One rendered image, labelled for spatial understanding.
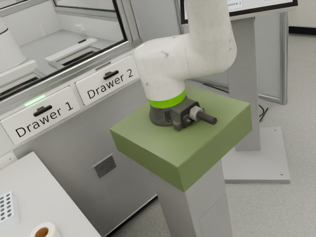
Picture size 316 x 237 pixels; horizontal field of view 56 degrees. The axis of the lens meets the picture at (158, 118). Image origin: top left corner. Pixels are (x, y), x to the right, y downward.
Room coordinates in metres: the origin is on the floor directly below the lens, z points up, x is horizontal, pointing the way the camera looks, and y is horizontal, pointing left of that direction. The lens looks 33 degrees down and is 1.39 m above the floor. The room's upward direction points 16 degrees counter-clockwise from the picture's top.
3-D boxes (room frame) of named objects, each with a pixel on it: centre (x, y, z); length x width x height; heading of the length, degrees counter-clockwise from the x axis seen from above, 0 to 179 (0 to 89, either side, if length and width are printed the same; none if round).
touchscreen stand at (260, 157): (1.44, -0.51, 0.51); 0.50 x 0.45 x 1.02; 159
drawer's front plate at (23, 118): (1.06, 0.43, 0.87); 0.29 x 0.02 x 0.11; 121
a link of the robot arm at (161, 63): (0.83, -0.06, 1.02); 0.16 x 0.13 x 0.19; 76
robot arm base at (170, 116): (0.79, -0.08, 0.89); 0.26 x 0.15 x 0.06; 30
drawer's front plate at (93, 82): (1.22, 0.16, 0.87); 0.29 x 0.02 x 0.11; 121
